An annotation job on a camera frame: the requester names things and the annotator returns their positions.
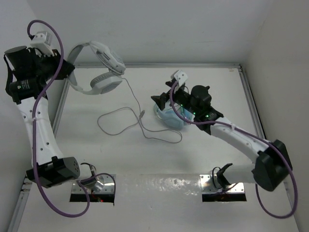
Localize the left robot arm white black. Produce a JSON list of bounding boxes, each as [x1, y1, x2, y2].
[[3, 46, 80, 189]]

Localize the metal base plate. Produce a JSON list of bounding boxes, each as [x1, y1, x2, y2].
[[71, 174, 115, 195], [199, 173, 245, 195]]

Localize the purple cable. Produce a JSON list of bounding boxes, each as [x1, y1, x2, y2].
[[169, 81, 298, 219], [26, 20, 114, 218]]

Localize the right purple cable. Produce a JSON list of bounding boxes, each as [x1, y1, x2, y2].
[[169, 81, 298, 219]]

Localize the light blue headphones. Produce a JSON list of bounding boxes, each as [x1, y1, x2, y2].
[[154, 104, 193, 130]]

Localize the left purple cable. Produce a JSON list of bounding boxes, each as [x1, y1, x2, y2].
[[26, 20, 114, 218]]

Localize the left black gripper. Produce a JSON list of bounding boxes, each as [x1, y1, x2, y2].
[[32, 49, 73, 82]]

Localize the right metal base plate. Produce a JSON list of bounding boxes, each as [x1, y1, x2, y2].
[[199, 173, 245, 195]]

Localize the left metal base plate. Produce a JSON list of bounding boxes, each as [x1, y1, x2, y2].
[[71, 174, 115, 195]]

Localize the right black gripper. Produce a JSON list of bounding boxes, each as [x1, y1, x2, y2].
[[152, 81, 198, 116]]

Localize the aluminium table frame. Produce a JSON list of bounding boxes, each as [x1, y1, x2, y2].
[[18, 64, 297, 232]]

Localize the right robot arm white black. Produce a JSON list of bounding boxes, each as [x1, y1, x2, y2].
[[151, 81, 293, 191]]

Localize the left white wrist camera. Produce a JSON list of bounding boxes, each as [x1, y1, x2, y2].
[[30, 31, 53, 54]]

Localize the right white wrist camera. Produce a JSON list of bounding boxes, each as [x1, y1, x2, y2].
[[171, 70, 188, 86]]

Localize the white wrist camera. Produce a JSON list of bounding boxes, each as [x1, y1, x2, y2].
[[30, 31, 53, 54], [171, 70, 188, 86]]

